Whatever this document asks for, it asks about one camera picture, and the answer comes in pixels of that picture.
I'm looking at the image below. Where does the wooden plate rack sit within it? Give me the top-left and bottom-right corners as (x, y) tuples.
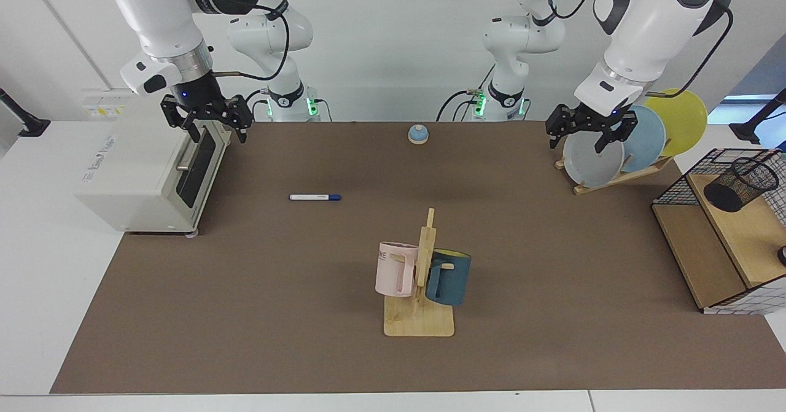
(554, 154), (674, 195)

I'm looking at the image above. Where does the pale toaster oven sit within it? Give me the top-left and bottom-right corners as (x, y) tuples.
(74, 96), (233, 236)

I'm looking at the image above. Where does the yellow plate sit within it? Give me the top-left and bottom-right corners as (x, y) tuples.
(645, 88), (708, 157)

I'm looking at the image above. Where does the brown table cloth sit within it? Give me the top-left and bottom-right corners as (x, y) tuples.
(50, 120), (786, 394)

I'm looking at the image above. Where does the black base cable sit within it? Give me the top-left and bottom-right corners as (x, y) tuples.
(246, 88), (271, 122)
(436, 62), (496, 123)

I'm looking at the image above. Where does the pink cup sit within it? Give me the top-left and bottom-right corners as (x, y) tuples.
(375, 241), (419, 298)

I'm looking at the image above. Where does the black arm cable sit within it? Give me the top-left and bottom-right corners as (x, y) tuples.
(212, 0), (290, 82)
(645, 7), (734, 98)

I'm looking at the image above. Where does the wooden cup stand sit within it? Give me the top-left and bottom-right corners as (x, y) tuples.
(384, 208), (456, 338)

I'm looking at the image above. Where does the white wall socket strip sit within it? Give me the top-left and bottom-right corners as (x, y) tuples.
(83, 90), (133, 119)

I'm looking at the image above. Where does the black mesh pen holder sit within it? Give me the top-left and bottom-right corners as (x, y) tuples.
(703, 157), (780, 213)

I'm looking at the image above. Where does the light blue plate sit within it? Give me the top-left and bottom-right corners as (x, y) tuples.
(620, 105), (667, 173)

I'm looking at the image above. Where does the grey plate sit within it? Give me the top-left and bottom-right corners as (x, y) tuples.
(562, 126), (625, 188)

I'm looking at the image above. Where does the wire basket with wooden floor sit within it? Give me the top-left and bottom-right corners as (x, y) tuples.
(651, 148), (786, 316)

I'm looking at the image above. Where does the teal cup with yellow inside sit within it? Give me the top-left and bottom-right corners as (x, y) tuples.
(425, 249), (472, 306)

